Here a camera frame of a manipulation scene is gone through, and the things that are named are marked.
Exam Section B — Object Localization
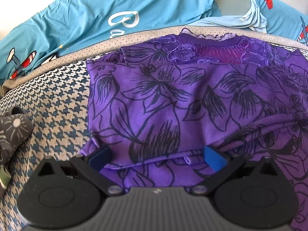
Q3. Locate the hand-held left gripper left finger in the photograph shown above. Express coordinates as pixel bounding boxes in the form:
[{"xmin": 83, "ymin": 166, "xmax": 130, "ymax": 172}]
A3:
[{"xmin": 36, "ymin": 146, "xmax": 124, "ymax": 196}]

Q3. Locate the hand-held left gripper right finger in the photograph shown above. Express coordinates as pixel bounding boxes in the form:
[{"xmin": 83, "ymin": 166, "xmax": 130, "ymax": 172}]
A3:
[{"xmin": 192, "ymin": 146, "xmax": 280, "ymax": 196}]

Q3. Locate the purple floral top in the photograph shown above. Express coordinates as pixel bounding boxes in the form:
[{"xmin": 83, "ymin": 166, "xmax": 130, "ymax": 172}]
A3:
[{"xmin": 78, "ymin": 28, "xmax": 308, "ymax": 231}]

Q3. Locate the blue beige houndstooth blanket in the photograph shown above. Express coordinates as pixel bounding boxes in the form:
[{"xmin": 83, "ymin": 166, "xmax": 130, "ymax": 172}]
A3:
[{"xmin": 0, "ymin": 25, "xmax": 308, "ymax": 231}]

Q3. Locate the grey patterned garment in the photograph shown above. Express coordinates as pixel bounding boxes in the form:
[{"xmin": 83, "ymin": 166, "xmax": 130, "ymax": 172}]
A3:
[{"xmin": 0, "ymin": 107, "xmax": 33, "ymax": 172}]

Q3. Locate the light blue cloth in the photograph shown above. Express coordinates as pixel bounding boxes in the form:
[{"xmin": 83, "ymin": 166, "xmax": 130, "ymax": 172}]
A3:
[{"xmin": 200, "ymin": 0, "xmax": 269, "ymax": 33}]

